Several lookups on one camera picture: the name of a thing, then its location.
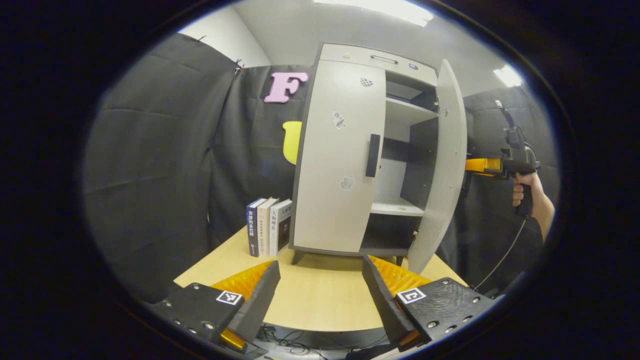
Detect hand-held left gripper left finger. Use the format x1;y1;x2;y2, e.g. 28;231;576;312
145;260;282;351

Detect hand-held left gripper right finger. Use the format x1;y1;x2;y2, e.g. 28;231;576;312
362;256;507;352

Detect shoe cabinet door plain stickers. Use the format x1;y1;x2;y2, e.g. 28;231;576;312
407;59;468;275

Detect shoe cabinet door checkered sticker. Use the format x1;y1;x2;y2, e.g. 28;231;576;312
292;60;387;254

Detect white double-door shoe cabinet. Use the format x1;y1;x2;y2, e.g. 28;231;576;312
289;42;468;275

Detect white cabinet shelf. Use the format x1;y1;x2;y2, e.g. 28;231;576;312
370;197;426;217
385;96;438;126

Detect white cabinet drawer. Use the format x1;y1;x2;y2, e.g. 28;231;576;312
319;43;440;87

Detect dark blue book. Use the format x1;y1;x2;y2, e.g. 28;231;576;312
246;197;267;258

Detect black and white book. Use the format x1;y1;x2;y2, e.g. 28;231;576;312
269;198;293;257

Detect small ceiling light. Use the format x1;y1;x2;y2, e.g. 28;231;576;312
494;65;523;88

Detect black backdrop cloth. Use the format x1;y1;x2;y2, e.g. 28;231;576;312
82;32;561;301

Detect bundle of black cables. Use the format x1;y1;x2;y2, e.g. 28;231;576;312
257;325;393;360

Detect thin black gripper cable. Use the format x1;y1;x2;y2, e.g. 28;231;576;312
472;217;528;292

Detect black door handle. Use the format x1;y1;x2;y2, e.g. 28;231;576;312
365;133;382;178

